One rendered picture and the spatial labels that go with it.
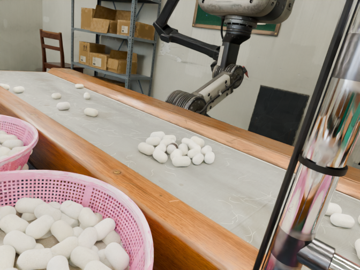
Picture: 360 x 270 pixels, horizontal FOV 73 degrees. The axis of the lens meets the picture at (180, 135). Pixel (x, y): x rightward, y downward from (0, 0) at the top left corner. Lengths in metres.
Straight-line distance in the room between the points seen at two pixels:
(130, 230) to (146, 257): 0.06
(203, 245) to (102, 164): 0.20
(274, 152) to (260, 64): 1.99
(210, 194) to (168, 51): 2.75
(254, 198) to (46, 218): 0.30
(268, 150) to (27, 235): 0.49
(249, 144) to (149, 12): 2.85
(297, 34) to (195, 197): 2.23
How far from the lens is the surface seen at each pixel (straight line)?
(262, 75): 2.54
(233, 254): 0.28
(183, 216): 0.30
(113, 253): 0.29
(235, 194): 0.42
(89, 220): 0.33
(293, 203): 0.17
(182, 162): 0.46
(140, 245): 0.28
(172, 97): 0.95
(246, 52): 2.60
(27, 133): 0.55
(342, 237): 0.43
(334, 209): 0.46
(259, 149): 0.61
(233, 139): 0.63
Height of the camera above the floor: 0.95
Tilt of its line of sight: 19 degrees down
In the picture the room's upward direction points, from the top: 10 degrees clockwise
